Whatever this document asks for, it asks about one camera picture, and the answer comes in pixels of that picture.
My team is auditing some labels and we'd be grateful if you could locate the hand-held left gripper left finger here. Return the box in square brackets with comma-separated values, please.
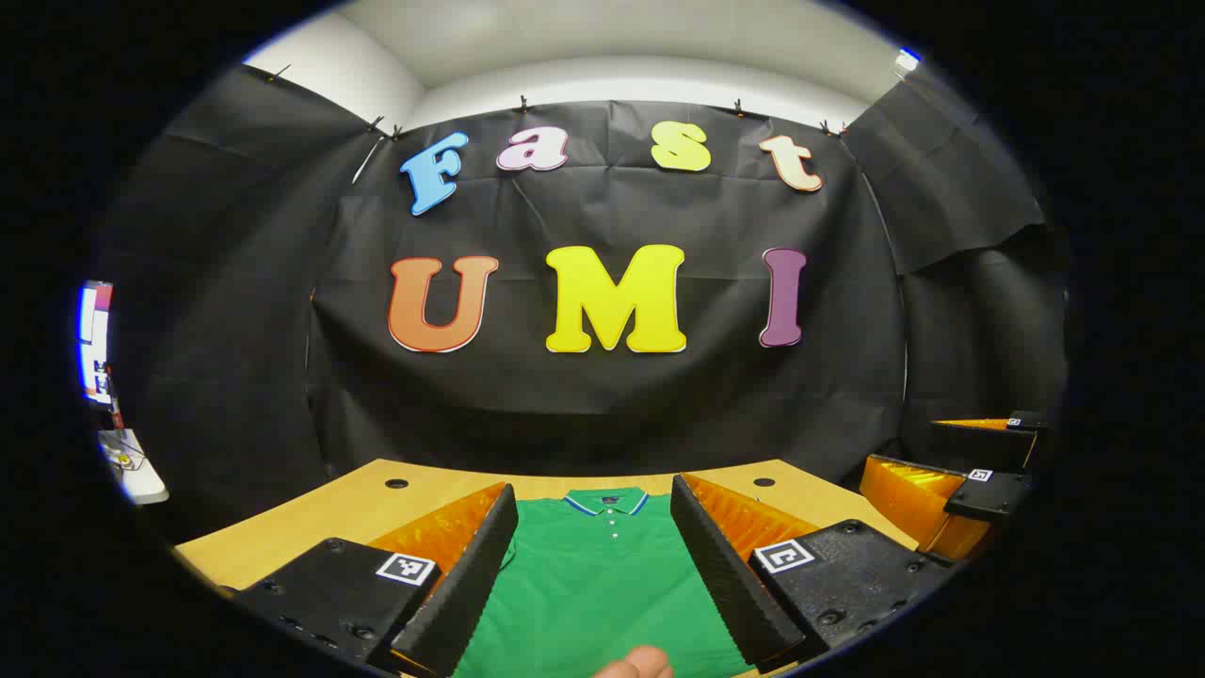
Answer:
[218, 482, 520, 678]

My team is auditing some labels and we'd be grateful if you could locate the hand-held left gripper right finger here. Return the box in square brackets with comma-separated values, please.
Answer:
[669, 473, 954, 675]

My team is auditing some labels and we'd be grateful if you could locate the green T-shirt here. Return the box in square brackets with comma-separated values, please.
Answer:
[452, 488, 754, 678]

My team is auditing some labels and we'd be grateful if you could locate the black backdrop cloth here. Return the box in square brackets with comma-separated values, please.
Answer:
[99, 64, 1069, 542]

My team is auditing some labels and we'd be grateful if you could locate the white side shelf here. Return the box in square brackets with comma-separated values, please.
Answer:
[97, 429, 170, 506]

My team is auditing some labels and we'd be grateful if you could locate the bright display screen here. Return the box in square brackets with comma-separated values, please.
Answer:
[77, 281, 114, 406]

